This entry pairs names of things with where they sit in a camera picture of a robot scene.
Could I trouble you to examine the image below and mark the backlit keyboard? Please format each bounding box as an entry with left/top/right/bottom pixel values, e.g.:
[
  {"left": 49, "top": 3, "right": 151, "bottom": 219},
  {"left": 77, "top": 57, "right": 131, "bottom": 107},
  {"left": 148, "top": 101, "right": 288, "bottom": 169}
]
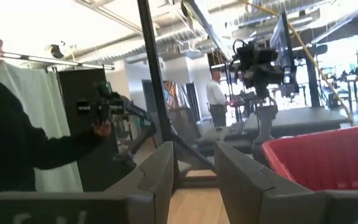
[{"left": 224, "top": 120, "right": 247, "bottom": 141}]

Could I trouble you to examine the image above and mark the pale curtain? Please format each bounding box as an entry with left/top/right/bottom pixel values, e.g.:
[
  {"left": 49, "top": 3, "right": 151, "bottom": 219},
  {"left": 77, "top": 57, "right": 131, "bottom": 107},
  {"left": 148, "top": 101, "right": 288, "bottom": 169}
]
[{"left": 0, "top": 60, "right": 84, "bottom": 193}]

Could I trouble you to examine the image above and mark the yellow cable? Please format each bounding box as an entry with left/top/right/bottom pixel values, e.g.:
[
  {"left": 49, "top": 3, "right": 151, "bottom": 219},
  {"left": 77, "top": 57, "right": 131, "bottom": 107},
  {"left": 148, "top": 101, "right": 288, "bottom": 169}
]
[{"left": 238, "top": 0, "right": 354, "bottom": 123}]

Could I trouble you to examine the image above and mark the dark grey desk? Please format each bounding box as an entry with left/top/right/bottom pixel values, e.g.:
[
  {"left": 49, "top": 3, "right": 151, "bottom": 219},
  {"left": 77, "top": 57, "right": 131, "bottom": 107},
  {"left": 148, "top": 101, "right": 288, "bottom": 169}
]
[{"left": 243, "top": 106, "right": 351, "bottom": 138}]

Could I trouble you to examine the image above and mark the colourful wall poster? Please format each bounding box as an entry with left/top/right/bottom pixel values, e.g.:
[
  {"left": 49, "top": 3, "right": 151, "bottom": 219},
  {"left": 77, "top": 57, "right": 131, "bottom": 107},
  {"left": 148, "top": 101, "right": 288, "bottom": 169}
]
[{"left": 162, "top": 80, "right": 181, "bottom": 109}]

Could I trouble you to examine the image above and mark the red plastic bin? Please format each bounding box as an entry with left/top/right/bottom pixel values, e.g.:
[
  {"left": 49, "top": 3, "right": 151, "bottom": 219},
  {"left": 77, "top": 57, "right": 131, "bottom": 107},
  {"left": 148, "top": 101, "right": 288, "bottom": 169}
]
[{"left": 261, "top": 123, "right": 358, "bottom": 192}]

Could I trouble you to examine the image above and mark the black upright panel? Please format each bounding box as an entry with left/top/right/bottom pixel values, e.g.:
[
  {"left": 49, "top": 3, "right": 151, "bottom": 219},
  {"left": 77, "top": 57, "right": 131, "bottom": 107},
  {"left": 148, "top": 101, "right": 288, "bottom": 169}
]
[{"left": 57, "top": 67, "right": 120, "bottom": 191}]

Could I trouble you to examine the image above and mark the black aluminium rig frame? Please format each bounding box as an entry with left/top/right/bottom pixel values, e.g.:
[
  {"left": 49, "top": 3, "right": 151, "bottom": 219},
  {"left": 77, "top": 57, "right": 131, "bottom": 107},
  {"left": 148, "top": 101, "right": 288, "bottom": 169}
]
[{"left": 136, "top": 0, "right": 221, "bottom": 189}]

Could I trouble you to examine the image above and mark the person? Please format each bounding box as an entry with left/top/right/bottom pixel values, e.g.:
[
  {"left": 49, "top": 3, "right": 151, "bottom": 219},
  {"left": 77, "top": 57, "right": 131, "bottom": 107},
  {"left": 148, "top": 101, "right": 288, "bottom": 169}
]
[
  {"left": 0, "top": 6, "right": 117, "bottom": 200},
  {"left": 205, "top": 68, "right": 230, "bottom": 129}
]

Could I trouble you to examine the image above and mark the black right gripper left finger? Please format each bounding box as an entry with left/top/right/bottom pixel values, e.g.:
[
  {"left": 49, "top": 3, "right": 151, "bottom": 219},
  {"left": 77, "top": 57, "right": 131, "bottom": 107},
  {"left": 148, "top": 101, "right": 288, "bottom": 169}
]
[{"left": 0, "top": 140, "right": 175, "bottom": 224}]

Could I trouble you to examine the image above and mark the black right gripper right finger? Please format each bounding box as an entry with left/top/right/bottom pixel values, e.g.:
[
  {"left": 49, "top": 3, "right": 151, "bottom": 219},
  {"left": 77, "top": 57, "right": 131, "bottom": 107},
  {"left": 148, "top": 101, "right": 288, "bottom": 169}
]
[{"left": 214, "top": 141, "right": 358, "bottom": 224}]

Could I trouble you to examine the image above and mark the computer monitor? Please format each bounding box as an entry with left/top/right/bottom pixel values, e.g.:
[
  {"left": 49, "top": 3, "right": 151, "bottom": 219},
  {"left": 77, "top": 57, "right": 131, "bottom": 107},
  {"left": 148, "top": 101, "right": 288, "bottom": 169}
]
[{"left": 269, "top": 11, "right": 299, "bottom": 95}]

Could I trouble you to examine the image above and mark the person's hand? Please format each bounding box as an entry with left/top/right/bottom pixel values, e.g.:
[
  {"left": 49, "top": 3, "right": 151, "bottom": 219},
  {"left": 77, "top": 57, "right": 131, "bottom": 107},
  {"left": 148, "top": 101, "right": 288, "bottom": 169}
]
[{"left": 92, "top": 121, "right": 113, "bottom": 138}]

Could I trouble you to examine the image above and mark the long ceiling light bar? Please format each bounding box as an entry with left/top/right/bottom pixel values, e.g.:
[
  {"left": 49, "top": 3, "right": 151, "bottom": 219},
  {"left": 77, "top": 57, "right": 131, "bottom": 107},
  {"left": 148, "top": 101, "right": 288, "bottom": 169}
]
[{"left": 0, "top": 50, "right": 116, "bottom": 72}]

